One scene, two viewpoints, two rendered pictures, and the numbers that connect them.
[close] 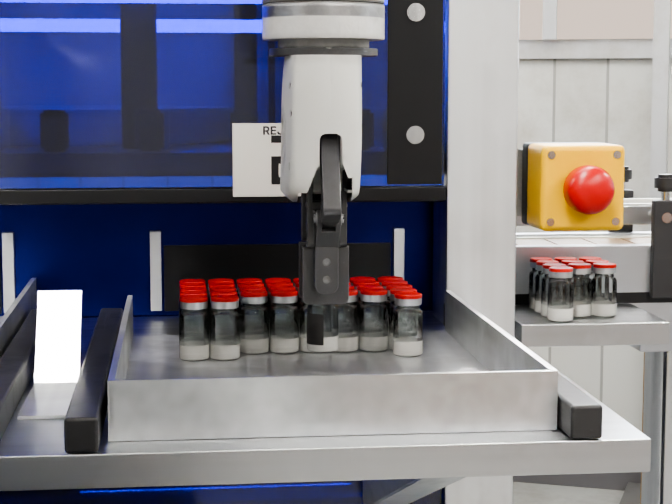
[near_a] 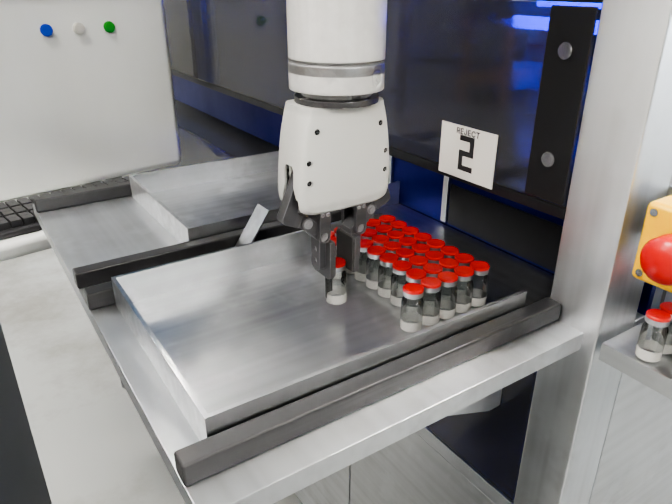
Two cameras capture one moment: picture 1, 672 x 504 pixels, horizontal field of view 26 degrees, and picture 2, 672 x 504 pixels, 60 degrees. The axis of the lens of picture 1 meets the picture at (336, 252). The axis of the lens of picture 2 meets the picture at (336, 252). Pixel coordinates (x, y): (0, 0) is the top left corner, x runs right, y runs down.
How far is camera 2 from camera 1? 0.91 m
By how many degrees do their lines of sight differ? 63
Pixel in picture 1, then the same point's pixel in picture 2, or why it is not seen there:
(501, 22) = (639, 69)
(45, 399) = not seen: hidden behind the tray
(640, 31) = not seen: outside the picture
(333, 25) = (296, 82)
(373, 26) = (328, 85)
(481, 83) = (608, 126)
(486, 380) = (184, 392)
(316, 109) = (283, 145)
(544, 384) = (201, 420)
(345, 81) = (297, 128)
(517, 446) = (162, 448)
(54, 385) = not seen: hidden behind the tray
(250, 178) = (447, 161)
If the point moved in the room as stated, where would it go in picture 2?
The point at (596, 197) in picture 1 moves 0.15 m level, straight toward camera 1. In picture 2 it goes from (659, 271) to (491, 298)
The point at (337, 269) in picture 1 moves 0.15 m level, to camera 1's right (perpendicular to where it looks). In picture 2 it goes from (319, 256) to (404, 332)
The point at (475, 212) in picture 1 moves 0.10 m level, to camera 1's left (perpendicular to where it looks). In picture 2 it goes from (582, 238) to (509, 205)
